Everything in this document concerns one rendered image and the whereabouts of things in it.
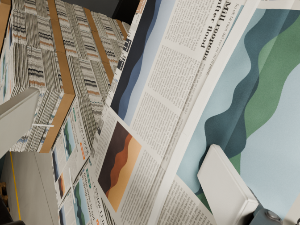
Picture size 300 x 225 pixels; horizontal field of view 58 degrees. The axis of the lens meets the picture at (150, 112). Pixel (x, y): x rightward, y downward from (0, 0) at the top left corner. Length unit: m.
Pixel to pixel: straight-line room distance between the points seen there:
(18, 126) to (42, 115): 1.00
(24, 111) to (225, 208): 0.13
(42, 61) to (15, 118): 1.07
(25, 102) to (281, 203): 0.17
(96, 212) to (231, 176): 0.73
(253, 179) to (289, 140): 0.04
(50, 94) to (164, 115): 0.87
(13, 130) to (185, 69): 0.16
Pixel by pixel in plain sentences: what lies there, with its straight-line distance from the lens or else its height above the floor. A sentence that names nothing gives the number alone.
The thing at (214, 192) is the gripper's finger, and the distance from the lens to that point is 0.19.
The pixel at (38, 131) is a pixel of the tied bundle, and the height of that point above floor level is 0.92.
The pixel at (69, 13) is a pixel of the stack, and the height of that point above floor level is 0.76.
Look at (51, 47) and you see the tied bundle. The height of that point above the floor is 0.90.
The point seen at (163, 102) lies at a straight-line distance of 0.28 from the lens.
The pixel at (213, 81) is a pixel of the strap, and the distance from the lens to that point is 0.21.
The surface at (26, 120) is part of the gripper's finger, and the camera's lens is 0.19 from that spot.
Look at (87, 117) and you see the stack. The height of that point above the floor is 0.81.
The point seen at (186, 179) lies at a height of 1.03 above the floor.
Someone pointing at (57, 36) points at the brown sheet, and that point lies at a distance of 1.44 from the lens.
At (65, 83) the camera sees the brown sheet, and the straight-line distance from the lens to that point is 1.15.
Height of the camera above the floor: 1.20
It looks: 35 degrees down
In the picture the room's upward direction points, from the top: 81 degrees counter-clockwise
